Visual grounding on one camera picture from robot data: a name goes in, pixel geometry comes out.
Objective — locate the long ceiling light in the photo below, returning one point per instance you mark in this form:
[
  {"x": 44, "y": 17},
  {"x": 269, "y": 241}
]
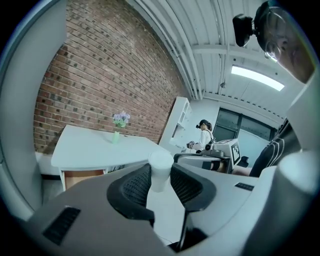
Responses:
[{"x": 257, "y": 77}]

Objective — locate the black head-worn camera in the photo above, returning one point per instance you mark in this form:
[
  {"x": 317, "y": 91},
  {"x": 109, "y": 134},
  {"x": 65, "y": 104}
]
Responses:
[{"x": 243, "y": 30}]

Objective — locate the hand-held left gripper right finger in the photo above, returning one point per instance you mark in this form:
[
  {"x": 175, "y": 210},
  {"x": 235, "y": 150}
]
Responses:
[{"x": 192, "y": 190}]

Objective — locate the person's right forearm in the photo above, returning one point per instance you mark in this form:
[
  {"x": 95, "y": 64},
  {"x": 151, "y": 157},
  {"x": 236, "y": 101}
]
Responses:
[{"x": 243, "y": 172}]

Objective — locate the dark glass window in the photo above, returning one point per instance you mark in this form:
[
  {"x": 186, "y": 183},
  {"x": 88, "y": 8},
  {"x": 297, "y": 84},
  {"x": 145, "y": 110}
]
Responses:
[{"x": 250, "y": 130}]

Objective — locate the pale green vase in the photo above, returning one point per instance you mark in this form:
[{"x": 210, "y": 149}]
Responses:
[{"x": 115, "y": 138}]

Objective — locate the white desk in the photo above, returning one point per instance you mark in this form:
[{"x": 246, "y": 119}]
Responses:
[{"x": 95, "y": 150}]

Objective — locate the person's head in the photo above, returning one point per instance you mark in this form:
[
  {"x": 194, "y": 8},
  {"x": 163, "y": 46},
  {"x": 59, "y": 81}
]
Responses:
[{"x": 295, "y": 50}]

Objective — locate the person's black printed shirt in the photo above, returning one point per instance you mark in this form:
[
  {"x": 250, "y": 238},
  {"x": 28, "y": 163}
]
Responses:
[{"x": 272, "y": 155}]

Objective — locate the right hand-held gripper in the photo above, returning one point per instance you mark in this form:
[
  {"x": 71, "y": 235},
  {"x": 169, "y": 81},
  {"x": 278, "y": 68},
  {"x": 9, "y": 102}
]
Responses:
[{"x": 235, "y": 152}]

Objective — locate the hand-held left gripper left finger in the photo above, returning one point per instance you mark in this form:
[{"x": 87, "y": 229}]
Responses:
[{"x": 132, "y": 190}]

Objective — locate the person's glasses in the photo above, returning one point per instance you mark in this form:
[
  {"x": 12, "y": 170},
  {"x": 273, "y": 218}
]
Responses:
[{"x": 272, "y": 50}]

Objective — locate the tall white shelf unit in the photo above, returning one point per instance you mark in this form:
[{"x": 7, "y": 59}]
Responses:
[{"x": 175, "y": 120}]

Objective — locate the white cylinder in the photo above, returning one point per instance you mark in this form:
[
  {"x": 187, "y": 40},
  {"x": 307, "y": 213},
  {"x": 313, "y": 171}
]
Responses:
[{"x": 160, "y": 170}]

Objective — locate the purple flowers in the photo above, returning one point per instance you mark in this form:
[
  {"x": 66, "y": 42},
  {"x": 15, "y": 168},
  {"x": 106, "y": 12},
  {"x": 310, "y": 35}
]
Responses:
[{"x": 121, "y": 119}]

